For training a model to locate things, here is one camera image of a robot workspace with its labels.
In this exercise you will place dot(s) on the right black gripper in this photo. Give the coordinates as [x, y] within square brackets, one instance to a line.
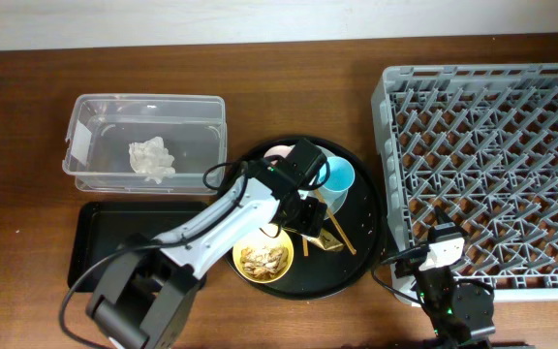
[442, 217]

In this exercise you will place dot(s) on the blue cup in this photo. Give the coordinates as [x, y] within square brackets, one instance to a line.
[338, 177]

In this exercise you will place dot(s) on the round black serving tray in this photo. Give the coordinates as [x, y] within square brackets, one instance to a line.
[319, 273]

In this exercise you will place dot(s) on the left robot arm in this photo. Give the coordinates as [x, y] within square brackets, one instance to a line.
[147, 291]

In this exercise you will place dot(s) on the black rectangular tray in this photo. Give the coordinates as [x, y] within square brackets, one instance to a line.
[103, 226]

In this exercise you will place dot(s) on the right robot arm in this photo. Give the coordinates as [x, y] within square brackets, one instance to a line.
[461, 312]

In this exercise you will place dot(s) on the wooden chopstick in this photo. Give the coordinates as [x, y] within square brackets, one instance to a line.
[305, 248]
[335, 223]

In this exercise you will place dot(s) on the grey plate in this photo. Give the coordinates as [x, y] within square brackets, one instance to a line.
[334, 200]

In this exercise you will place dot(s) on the left wooden chopstick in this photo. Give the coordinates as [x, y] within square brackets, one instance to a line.
[305, 248]

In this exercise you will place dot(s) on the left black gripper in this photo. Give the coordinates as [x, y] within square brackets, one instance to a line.
[313, 219]

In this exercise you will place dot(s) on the yellow bowl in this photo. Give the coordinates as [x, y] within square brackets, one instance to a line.
[268, 235]

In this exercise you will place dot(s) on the food scraps and rice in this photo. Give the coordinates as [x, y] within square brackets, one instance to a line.
[264, 263]

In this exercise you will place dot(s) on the pink cup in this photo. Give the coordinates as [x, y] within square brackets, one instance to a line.
[278, 152]

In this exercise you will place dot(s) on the clear plastic waste bin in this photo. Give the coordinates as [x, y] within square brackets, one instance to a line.
[193, 129]

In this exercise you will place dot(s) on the large white napkin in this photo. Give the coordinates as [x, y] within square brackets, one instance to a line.
[151, 159]

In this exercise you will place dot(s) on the gold snack wrapper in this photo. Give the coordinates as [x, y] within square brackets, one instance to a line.
[326, 241]

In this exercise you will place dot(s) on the grey dishwasher rack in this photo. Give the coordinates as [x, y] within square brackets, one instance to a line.
[481, 143]

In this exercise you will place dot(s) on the right wooden chopstick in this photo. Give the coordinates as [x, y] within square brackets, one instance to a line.
[335, 223]

